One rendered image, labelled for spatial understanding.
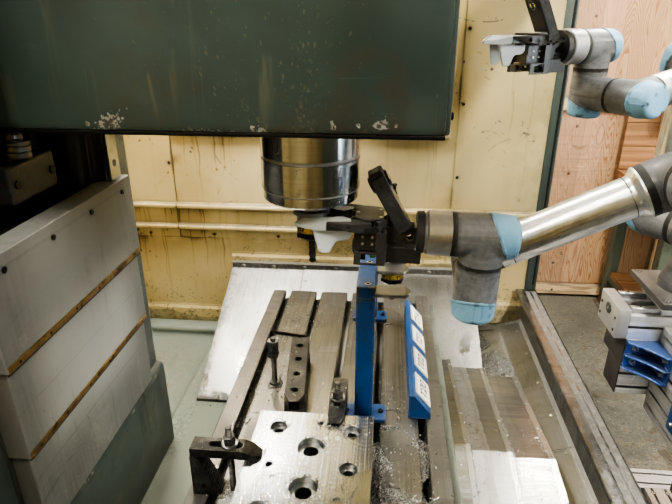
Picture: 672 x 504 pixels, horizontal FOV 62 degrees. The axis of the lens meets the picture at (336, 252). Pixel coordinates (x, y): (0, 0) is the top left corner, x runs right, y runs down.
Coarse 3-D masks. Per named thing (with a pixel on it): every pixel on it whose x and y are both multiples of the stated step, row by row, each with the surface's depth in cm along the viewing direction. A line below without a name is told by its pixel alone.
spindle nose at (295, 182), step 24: (264, 144) 85; (288, 144) 82; (312, 144) 81; (336, 144) 82; (360, 144) 88; (264, 168) 87; (288, 168) 83; (312, 168) 82; (336, 168) 84; (264, 192) 90; (288, 192) 84; (312, 192) 84; (336, 192) 85
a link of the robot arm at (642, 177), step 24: (648, 168) 94; (600, 192) 98; (624, 192) 96; (648, 192) 93; (528, 216) 103; (552, 216) 100; (576, 216) 98; (600, 216) 97; (624, 216) 97; (648, 216) 97; (528, 240) 101; (552, 240) 100; (504, 264) 104
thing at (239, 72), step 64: (0, 0) 73; (64, 0) 72; (128, 0) 71; (192, 0) 71; (256, 0) 70; (320, 0) 69; (384, 0) 69; (448, 0) 68; (0, 64) 76; (64, 64) 75; (128, 64) 74; (192, 64) 74; (256, 64) 73; (320, 64) 72; (384, 64) 71; (448, 64) 71; (0, 128) 80; (64, 128) 79; (128, 128) 78; (192, 128) 77; (256, 128) 76; (320, 128) 75; (384, 128) 75; (448, 128) 74
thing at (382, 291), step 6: (378, 288) 114; (384, 288) 114; (390, 288) 114; (396, 288) 114; (402, 288) 114; (378, 294) 111; (384, 294) 111; (390, 294) 111; (396, 294) 111; (402, 294) 111; (408, 294) 112
